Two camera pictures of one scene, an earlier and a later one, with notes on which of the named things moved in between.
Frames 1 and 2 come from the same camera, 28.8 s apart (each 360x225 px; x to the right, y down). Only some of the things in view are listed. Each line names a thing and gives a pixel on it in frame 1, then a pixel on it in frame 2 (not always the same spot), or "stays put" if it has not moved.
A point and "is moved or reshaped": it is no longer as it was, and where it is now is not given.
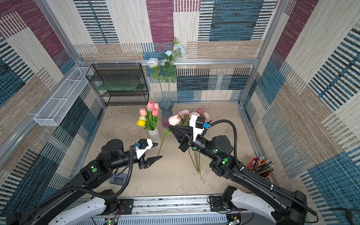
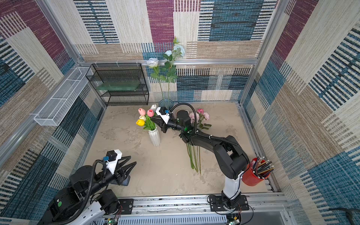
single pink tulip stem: [173, 120] is moved or reshaped
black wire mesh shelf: [120, 84] stays put
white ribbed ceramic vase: [154, 136] stays put
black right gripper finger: [182, 138] to [160, 121]
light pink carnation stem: [194, 113] stays put
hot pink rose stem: [201, 111] stays put
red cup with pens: [260, 166] stays put
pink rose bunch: [206, 116] stays put
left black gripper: [149, 162] to [122, 175]
